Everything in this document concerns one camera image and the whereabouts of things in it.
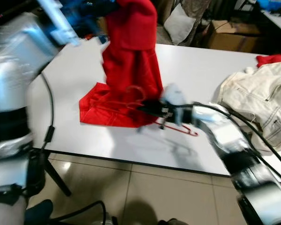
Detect red plastic hanger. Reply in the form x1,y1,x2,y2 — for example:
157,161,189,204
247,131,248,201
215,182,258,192
126,86,200,137

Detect red shirt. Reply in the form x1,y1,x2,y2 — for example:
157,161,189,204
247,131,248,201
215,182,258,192
79,0,164,128
256,54,281,68

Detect white denim jeans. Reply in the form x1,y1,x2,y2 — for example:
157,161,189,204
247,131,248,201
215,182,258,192
218,60,281,151

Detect white table black legs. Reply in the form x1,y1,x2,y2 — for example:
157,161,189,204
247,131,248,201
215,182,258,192
26,35,281,197

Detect blue bag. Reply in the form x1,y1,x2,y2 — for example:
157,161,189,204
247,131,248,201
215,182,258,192
258,0,281,11

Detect grey white pillow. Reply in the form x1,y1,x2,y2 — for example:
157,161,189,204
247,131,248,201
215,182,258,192
163,4,198,46

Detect open cardboard box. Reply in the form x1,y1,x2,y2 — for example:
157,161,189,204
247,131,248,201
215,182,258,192
207,20,264,52

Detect brown patterned armchair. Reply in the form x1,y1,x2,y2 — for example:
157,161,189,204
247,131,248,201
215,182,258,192
152,0,211,47

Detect grey right robot foot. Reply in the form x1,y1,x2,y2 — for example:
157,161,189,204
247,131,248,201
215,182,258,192
158,218,185,225

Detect grey robot foot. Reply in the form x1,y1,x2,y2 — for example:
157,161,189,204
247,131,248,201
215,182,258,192
91,217,117,225
158,218,185,225

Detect grey left robot foot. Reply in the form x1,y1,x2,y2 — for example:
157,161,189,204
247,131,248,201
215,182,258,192
91,217,117,225

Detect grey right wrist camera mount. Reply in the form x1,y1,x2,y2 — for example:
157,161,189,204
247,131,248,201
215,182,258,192
160,83,193,126

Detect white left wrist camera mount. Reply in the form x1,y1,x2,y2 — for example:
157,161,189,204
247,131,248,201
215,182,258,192
37,0,81,46

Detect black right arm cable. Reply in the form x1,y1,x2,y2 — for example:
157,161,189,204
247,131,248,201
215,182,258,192
222,105,281,186

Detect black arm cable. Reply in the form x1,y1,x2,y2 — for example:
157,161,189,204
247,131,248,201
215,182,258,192
222,105,281,186
40,73,57,153

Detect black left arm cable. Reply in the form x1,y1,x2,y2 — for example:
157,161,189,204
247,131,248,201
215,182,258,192
40,73,57,153

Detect black floor cable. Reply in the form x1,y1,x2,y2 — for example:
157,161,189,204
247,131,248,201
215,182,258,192
49,201,107,225

